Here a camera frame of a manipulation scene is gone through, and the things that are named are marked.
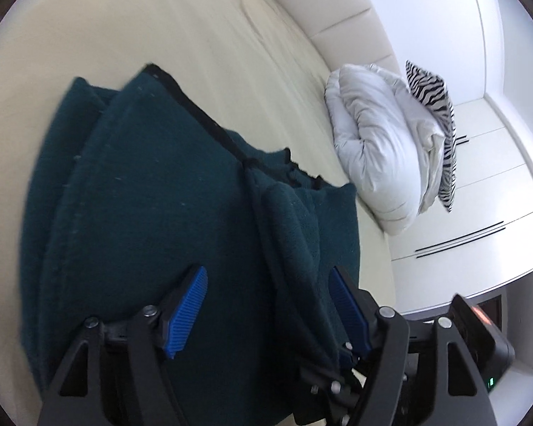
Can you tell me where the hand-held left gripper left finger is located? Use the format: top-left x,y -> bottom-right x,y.
38,265 -> 209,426

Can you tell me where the white wardrobe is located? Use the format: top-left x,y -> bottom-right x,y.
382,0 -> 533,320

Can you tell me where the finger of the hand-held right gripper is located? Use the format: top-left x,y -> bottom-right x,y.
292,341 -> 370,426

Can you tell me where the zebra striped pillow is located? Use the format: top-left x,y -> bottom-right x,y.
404,60 -> 457,214

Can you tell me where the dark green sweater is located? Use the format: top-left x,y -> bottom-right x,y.
18,64 -> 362,426

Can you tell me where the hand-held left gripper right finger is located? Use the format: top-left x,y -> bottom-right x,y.
328,267 -> 501,426

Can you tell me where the beige bed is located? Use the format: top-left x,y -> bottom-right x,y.
0,0 -> 400,426

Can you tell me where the cream padded headboard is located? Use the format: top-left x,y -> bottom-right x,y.
240,0 -> 409,81

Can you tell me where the white folded duvet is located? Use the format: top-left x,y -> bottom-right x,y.
324,63 -> 447,236

